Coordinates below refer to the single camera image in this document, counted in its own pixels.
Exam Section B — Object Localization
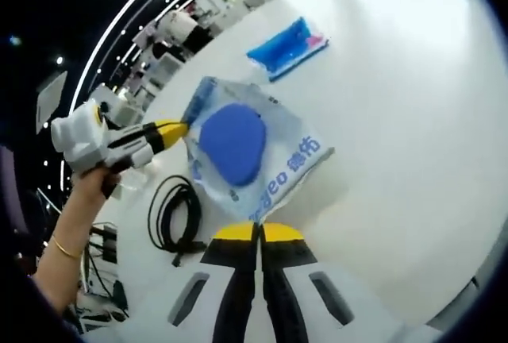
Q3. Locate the person's left hand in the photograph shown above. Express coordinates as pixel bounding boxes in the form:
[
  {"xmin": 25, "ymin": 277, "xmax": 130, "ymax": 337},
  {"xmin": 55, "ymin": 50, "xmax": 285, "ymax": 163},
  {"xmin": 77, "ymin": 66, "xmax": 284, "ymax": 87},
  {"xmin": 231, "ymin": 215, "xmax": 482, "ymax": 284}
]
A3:
[{"xmin": 72, "ymin": 165, "xmax": 122, "ymax": 201}]

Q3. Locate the blue tissue pack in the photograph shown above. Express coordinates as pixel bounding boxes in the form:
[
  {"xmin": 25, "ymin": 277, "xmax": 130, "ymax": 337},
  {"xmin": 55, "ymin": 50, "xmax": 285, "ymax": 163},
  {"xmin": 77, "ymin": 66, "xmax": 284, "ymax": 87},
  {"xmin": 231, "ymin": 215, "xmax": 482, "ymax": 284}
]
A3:
[{"xmin": 245, "ymin": 16, "xmax": 330, "ymax": 84}]

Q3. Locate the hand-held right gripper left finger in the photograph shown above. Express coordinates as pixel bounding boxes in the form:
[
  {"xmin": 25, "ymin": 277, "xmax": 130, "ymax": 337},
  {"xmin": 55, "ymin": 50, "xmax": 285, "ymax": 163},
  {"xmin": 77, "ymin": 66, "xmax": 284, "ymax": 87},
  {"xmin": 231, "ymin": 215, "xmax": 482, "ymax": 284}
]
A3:
[{"xmin": 166, "ymin": 222, "xmax": 260, "ymax": 343}]

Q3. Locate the black cable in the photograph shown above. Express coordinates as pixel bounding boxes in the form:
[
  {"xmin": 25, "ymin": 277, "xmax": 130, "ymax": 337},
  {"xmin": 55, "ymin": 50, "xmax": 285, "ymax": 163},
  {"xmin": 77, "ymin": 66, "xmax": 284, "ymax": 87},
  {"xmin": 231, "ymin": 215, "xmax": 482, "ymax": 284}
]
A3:
[{"xmin": 148, "ymin": 175, "xmax": 208, "ymax": 268}]

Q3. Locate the ceiling air conditioner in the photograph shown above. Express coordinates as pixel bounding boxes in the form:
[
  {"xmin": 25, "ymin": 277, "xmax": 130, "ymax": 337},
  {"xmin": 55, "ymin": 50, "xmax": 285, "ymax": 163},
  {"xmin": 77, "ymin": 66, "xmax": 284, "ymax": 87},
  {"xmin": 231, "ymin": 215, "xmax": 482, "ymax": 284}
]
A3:
[{"xmin": 37, "ymin": 71, "xmax": 69, "ymax": 129}]

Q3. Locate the gold bracelet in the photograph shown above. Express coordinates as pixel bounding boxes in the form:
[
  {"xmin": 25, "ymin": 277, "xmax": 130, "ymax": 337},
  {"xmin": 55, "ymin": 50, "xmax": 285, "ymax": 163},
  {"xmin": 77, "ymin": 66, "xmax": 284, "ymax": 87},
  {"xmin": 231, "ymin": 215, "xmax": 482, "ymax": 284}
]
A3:
[{"xmin": 51, "ymin": 234, "xmax": 83, "ymax": 260}]

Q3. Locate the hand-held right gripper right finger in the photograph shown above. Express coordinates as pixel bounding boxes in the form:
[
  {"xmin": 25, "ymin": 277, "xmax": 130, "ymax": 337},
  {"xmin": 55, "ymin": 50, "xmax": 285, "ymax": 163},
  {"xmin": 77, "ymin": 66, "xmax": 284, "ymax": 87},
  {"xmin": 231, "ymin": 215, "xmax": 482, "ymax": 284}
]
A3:
[{"xmin": 257, "ymin": 222, "xmax": 358, "ymax": 343}]

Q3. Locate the clear bag with blue print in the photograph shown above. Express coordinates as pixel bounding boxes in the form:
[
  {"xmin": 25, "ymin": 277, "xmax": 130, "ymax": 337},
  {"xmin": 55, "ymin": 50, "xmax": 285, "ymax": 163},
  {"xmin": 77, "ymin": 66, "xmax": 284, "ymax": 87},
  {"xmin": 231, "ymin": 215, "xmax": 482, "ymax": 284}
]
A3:
[{"xmin": 183, "ymin": 75, "xmax": 337, "ymax": 225}]

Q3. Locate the white table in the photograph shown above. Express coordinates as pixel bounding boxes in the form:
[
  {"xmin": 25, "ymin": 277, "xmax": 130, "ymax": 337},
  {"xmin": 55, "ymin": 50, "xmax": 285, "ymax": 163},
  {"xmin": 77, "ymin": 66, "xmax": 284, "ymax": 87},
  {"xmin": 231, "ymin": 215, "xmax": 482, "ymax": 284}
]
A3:
[{"xmin": 81, "ymin": 0, "xmax": 508, "ymax": 343}]

